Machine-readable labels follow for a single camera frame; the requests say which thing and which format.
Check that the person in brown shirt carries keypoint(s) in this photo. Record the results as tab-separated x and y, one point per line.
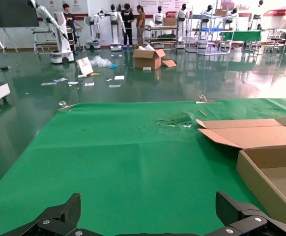
141	19

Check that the grey frame table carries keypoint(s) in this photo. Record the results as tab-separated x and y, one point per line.
278	30

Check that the person in yellow-print black shirt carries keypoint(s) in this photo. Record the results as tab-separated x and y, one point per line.
69	19

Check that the silver binder clip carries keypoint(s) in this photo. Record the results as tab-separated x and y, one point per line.
204	100
65	106

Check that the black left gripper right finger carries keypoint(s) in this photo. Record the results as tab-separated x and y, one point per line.
241	216

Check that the blue plastic tray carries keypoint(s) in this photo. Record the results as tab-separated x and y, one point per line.
208	29

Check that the clear plastic wrap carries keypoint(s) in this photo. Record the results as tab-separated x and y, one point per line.
100	61

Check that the black stool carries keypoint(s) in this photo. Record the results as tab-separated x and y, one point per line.
275	40

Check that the small white box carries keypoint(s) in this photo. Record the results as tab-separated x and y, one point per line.
82	76

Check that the white paper sheet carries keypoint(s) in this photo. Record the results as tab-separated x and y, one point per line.
48	83
73	83
89	84
115	86

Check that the large open cardboard box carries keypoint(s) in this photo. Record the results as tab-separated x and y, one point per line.
145	62

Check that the blue shoe cover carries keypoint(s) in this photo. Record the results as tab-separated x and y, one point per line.
113	66

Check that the black display board on stand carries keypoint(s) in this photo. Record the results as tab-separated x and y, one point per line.
15	12

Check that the white humanoid robot arms spread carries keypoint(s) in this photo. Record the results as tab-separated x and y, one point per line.
113	17

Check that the green table cloth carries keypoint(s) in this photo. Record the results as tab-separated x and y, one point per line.
133	159

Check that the white wheeled robot arm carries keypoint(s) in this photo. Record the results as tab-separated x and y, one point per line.
62	37

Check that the cardboard box with round holes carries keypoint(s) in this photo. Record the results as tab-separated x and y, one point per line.
268	137

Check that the blue white packet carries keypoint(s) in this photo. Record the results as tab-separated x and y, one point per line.
60	79

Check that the green covered table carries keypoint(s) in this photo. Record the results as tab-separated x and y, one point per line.
243	35

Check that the person in black clothes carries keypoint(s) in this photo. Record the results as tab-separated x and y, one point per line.
127	17

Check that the yellow flat object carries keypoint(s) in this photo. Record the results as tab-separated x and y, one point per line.
95	74

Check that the white humanoid robot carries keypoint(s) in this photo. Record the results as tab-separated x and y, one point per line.
181	14
256	18
232	17
207	15
158	17

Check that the metal workbench rack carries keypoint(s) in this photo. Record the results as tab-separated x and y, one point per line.
161	28

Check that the closed brown cardboard box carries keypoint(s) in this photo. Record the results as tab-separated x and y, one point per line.
221	12
170	21

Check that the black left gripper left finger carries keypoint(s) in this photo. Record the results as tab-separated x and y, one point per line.
57	218

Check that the white red-print sign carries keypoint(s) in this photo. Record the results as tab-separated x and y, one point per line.
84	65

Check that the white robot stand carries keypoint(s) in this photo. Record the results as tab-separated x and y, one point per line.
92	45

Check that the dark floor debris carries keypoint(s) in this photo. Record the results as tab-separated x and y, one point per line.
3	68

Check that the white metal shelf rack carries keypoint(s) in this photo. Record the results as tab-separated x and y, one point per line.
211	37

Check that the white foam block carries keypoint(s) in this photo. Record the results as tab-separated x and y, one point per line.
147	69

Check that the loose cardboard flap piece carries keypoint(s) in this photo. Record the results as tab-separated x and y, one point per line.
169	63

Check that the white frame workbench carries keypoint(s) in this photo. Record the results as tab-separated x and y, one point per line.
41	43

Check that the white pad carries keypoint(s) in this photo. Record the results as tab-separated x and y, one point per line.
119	77

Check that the short wooden stick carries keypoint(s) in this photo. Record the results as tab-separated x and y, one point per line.
202	113

